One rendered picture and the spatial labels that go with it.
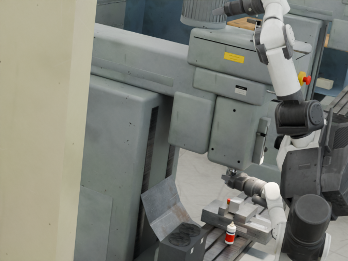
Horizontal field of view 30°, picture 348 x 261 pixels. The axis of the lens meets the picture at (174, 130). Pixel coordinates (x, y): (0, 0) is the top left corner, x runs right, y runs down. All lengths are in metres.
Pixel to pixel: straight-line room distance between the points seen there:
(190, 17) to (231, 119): 0.47
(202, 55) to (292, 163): 0.68
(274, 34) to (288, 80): 0.16
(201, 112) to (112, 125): 0.41
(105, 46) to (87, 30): 1.97
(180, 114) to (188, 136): 0.10
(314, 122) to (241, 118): 0.56
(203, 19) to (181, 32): 7.50
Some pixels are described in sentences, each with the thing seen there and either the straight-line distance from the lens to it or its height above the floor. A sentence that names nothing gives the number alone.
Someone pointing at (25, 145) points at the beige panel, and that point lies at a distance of 1.14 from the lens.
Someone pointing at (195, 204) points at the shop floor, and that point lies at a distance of 5.50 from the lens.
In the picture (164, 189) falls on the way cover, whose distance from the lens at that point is 3.24.
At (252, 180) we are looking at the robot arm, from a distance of 2.90.
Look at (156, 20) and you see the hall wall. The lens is 10.48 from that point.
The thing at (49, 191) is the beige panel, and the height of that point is 1.91.
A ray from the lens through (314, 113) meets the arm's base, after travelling 2.30.
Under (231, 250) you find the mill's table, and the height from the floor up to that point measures 0.92.
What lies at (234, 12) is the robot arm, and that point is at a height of 2.01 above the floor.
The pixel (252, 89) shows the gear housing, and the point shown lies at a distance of 2.71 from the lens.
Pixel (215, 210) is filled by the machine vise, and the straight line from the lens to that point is 3.22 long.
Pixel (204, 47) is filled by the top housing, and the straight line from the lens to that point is 2.75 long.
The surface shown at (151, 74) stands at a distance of 2.92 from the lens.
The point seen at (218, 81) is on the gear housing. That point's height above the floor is 1.69.
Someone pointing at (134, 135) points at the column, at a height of 1.38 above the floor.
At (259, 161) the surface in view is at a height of 1.36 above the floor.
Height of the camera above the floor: 2.41
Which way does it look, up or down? 20 degrees down
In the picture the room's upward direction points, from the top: 8 degrees clockwise
